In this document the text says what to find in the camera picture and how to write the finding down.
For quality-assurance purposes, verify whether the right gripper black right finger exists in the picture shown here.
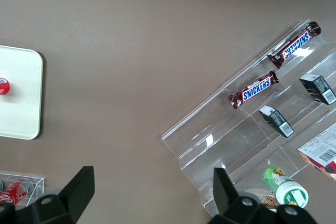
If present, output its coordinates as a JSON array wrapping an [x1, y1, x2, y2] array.
[[209, 167, 276, 224]]

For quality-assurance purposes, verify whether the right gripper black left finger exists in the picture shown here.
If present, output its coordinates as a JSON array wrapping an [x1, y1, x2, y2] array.
[[15, 166, 95, 224]]

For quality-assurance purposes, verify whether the oval tan wicker basket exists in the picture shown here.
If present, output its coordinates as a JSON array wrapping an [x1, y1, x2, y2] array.
[[246, 188, 279, 213]]

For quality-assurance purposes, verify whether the cream plastic tray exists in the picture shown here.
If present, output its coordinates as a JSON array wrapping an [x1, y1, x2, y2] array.
[[0, 45, 44, 140]]

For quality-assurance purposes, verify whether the clear acrylic bottle rack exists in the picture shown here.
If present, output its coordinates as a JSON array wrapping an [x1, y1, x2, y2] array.
[[0, 173, 45, 206]]

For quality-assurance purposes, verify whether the clear acrylic stepped display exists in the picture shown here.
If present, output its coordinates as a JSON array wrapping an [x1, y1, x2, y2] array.
[[161, 19, 336, 216]]

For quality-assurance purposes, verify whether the green bottle white cap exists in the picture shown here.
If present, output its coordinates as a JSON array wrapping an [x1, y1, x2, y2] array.
[[262, 166, 309, 209]]

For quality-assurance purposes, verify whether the red cola bottle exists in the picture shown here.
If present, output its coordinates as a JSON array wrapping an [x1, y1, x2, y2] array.
[[0, 178, 34, 206]]

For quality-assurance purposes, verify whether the small black box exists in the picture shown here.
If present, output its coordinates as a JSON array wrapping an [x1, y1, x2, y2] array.
[[299, 74, 336, 106], [259, 105, 295, 138]]

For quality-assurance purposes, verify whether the red white barcode box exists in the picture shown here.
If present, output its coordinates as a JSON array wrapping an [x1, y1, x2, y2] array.
[[298, 123, 336, 182]]

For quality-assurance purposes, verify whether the Snickers chocolate bar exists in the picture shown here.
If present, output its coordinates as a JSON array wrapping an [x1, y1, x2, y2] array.
[[267, 21, 322, 69], [227, 70, 279, 110]]

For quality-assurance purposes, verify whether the red white yogurt cup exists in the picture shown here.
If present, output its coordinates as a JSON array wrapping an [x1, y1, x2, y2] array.
[[0, 76, 11, 96]]

